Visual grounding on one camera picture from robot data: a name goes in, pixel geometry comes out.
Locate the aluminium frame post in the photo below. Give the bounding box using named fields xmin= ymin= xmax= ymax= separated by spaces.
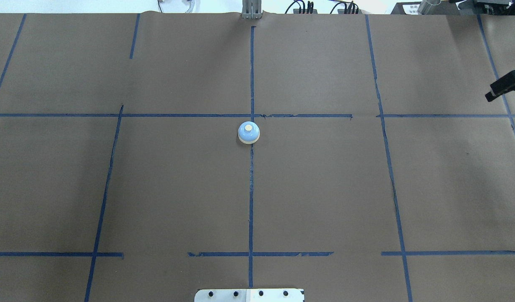
xmin=242 ymin=0 xmax=263 ymax=20

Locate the white camera mast pedestal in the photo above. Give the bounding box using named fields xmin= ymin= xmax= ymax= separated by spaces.
xmin=194 ymin=288 xmax=305 ymax=302

